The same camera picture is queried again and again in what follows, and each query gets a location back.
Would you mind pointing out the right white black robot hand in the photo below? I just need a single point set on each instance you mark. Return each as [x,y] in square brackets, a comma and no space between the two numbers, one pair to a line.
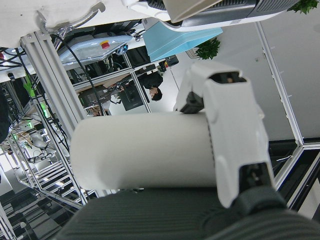
[235,130]

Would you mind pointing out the dented white paper cup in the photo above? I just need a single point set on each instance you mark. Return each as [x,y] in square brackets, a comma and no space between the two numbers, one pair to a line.
[140,152]

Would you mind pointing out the green artificial plant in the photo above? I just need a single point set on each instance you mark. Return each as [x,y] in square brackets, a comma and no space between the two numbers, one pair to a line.
[303,5]
[208,48]

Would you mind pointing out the person in black clothes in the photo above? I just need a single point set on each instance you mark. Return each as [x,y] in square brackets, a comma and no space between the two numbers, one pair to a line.
[152,83]

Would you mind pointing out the light blue box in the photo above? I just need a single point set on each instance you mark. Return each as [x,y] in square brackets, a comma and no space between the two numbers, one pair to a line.
[180,41]

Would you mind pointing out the white grey desktop device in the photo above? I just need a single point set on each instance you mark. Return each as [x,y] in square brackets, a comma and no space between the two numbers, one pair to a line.
[212,17]

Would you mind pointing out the robot teach pendant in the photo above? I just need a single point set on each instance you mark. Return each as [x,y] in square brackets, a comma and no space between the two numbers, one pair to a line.
[92,48]

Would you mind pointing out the white aluminium cage frame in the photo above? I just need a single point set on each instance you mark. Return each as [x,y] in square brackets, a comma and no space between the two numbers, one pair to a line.
[282,82]

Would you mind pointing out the aluminium frame rail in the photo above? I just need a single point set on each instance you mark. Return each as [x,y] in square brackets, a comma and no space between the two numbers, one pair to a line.
[50,82]

